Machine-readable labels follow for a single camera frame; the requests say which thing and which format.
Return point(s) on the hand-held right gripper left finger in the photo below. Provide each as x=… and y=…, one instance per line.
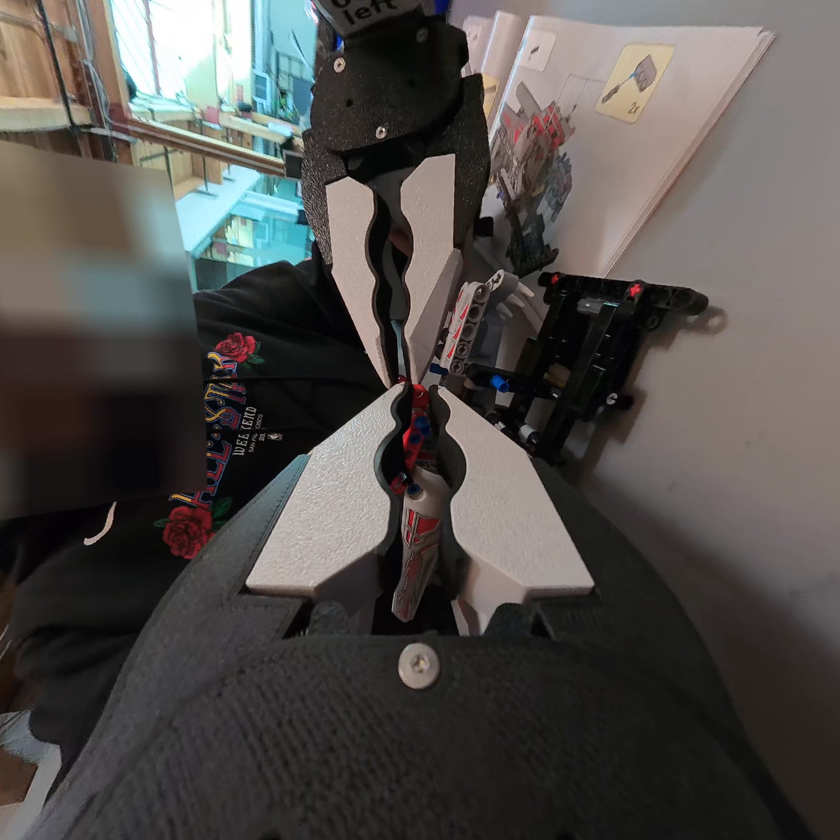
x=315, y=518

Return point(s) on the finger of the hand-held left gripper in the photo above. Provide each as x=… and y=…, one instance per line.
x=351, y=249
x=433, y=216

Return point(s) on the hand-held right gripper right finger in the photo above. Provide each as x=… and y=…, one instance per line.
x=525, y=525

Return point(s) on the black grey toy brick vehicle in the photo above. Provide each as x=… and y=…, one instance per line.
x=590, y=354

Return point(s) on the grey desk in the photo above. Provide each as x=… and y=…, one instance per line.
x=754, y=459

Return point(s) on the white instruction booklet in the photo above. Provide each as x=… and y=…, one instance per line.
x=656, y=164

